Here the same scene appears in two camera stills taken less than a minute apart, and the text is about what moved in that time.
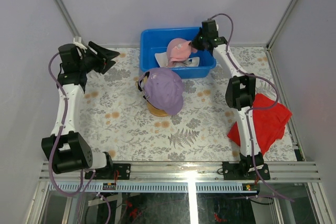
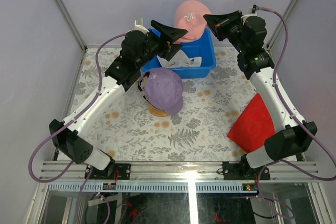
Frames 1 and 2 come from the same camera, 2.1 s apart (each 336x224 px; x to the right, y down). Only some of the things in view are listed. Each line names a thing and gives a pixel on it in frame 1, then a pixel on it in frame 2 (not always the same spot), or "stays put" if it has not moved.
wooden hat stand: (156, 112) stays put
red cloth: (269, 124) stays put
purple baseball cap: (163, 88) stays put
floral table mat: (121, 127) stays put
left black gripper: (102, 66) to (169, 33)
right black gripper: (194, 44) to (215, 21)
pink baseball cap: (178, 50) to (189, 16)
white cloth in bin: (162, 61) stays put
